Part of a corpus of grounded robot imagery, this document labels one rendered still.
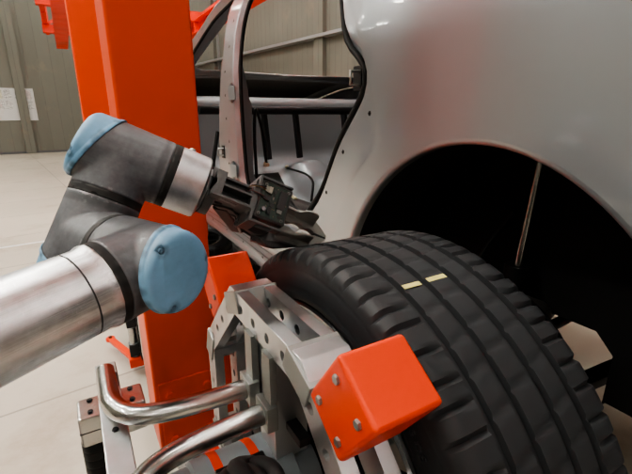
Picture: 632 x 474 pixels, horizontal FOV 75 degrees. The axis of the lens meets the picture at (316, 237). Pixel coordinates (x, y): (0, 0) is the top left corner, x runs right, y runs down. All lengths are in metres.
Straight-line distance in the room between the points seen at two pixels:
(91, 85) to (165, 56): 1.93
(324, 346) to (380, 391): 0.11
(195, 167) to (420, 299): 0.34
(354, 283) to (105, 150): 0.34
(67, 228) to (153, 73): 0.46
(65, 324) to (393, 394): 0.28
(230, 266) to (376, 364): 0.41
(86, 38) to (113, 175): 2.34
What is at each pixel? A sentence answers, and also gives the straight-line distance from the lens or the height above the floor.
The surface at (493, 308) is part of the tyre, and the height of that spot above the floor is 1.14.
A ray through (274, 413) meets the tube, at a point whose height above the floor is 1.01.
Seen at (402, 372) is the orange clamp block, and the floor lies 1.15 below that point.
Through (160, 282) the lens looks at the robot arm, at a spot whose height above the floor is 1.20.
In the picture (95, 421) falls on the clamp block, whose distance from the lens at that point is 0.72.
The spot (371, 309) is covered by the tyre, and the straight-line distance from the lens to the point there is 0.46.
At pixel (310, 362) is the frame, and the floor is 1.12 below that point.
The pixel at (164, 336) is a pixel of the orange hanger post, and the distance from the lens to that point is 1.05.
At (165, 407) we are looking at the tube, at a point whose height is 1.01.
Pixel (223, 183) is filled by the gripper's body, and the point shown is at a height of 1.27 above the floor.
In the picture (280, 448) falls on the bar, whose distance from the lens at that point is 0.62.
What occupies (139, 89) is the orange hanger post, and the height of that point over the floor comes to 1.41.
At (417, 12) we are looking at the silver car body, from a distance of 0.91.
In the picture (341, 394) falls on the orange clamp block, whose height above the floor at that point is 1.13.
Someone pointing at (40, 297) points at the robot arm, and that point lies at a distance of 0.41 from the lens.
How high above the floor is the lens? 1.36
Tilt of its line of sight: 17 degrees down
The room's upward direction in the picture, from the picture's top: straight up
